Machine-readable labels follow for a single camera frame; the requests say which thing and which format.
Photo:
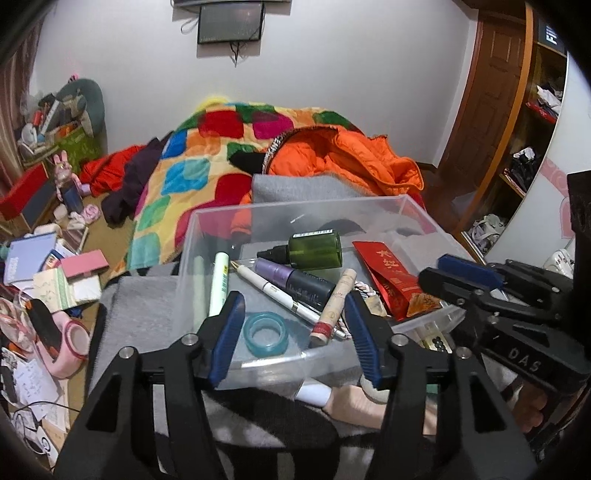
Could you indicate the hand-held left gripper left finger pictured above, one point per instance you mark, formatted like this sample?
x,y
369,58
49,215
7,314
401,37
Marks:
x,y
226,337

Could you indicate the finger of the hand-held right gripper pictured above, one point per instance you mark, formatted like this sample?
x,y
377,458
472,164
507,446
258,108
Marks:
x,y
471,270
452,288

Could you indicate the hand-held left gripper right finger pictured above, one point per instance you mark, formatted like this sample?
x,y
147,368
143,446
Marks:
x,y
364,337

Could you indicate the teal tape roll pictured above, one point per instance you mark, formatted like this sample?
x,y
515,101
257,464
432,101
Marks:
x,y
251,341

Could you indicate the beige tube with red band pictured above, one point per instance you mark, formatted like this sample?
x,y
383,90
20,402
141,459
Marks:
x,y
334,304

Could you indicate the light green tube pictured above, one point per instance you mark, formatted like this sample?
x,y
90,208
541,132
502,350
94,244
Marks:
x,y
219,286

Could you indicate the red foil tea packet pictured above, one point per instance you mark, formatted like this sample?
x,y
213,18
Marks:
x,y
388,272

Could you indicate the white pen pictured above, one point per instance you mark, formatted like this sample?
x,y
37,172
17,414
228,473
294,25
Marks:
x,y
281,297

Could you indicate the purple cosmetic bottle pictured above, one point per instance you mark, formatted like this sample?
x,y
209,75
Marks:
x,y
300,286

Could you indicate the dark green pump bottle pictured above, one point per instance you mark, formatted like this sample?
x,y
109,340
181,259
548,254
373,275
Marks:
x,y
314,249

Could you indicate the clear plastic storage box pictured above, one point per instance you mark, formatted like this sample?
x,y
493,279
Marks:
x,y
207,230

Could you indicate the person's right hand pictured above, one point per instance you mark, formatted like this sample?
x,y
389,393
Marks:
x,y
528,410

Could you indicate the grey white bag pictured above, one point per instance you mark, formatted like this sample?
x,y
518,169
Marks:
x,y
487,230

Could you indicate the white gauze tape roll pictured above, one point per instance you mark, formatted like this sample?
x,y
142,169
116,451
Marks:
x,y
376,396

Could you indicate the black bag on shelf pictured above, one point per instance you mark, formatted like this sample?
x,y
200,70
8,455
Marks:
x,y
524,168

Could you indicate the white notepad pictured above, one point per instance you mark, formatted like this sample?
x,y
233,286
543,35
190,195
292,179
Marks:
x,y
87,288

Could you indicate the wooden shelf unit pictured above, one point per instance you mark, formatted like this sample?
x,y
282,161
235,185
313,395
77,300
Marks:
x,y
531,134

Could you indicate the white wardrobe door with hearts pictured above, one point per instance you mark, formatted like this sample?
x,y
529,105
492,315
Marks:
x,y
554,138

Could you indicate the wooden door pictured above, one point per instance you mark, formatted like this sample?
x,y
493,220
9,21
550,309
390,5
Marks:
x,y
489,115

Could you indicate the pink round tape dispenser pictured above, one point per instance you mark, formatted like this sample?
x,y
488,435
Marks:
x,y
69,355

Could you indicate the flat pink case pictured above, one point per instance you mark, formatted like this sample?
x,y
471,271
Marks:
x,y
85,264

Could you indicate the orange down jacket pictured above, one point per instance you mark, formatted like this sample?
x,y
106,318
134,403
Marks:
x,y
351,161

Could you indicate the colourful patchwork blanket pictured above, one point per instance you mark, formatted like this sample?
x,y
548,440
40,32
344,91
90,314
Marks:
x,y
194,175

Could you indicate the dark purple garment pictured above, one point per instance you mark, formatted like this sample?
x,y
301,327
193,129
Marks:
x,y
134,184

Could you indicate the green white booklet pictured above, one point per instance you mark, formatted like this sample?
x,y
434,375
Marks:
x,y
53,288

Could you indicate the black tool with orange marks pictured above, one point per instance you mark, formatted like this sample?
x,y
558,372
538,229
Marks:
x,y
44,323

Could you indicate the white handwritten paper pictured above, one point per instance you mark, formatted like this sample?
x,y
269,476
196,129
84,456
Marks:
x,y
34,385

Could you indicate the red garment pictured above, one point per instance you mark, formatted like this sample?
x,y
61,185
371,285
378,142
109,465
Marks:
x,y
106,168

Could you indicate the crumpled pink bag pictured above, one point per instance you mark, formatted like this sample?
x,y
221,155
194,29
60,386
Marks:
x,y
14,323

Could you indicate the blue notebook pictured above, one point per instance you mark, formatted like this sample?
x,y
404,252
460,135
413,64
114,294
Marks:
x,y
27,258

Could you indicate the pink rabbit toy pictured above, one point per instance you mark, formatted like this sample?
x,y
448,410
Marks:
x,y
64,177

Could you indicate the green paper bag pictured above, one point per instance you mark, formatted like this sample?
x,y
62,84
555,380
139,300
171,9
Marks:
x,y
83,147

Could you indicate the black box with white print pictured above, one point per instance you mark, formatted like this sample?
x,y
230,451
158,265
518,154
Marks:
x,y
551,37

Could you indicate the red box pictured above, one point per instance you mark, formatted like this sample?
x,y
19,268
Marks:
x,y
23,194

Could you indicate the grey neck pillow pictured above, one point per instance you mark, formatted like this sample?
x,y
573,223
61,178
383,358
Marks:
x,y
92,97

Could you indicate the striped curtain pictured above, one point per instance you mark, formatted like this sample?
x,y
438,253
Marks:
x,y
14,115

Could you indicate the small wall screen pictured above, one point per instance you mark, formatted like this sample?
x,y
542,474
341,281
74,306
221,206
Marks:
x,y
231,23

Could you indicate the black wall television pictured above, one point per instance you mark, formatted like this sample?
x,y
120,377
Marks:
x,y
231,2

